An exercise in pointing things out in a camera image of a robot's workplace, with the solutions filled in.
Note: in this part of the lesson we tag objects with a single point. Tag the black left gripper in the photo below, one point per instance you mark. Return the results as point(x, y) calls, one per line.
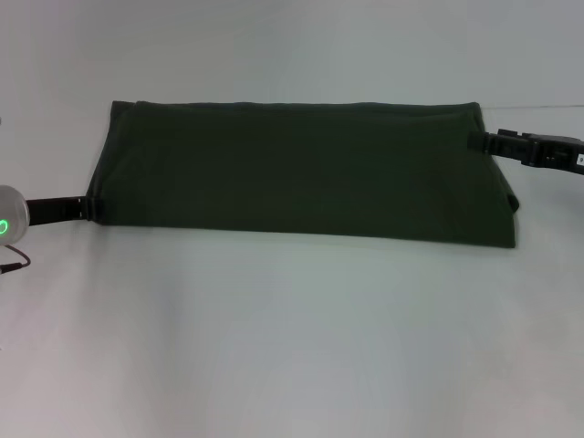
point(55, 211)

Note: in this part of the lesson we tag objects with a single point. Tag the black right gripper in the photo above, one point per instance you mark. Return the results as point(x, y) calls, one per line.
point(559, 153)

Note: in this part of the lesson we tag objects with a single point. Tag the dark green shirt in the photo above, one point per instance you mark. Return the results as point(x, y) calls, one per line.
point(296, 173)

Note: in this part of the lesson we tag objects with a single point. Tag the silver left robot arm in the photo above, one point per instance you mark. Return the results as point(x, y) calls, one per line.
point(13, 214)

